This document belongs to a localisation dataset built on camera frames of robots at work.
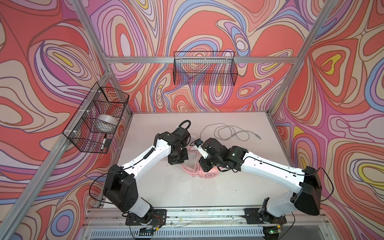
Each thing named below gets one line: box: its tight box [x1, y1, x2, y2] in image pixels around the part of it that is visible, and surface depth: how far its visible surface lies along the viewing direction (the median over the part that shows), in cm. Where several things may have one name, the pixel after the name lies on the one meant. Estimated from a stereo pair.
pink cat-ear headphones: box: [180, 146, 220, 180], surface depth 75 cm
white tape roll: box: [93, 114, 119, 133], surface depth 74 cm
